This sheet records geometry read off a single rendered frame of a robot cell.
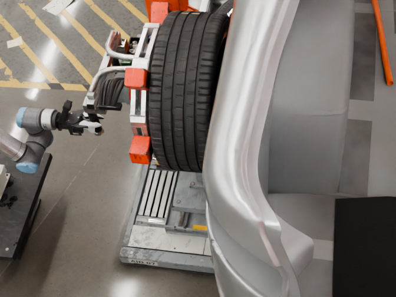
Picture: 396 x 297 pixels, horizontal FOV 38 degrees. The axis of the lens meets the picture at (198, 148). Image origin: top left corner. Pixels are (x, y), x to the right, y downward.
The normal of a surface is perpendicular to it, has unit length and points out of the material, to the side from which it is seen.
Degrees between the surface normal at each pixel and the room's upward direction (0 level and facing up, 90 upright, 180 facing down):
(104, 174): 0
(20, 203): 0
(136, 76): 35
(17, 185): 0
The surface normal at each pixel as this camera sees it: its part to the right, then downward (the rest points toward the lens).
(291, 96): -0.18, 0.15
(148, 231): -0.09, -0.59
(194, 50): -0.13, -0.38
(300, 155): -0.19, 0.51
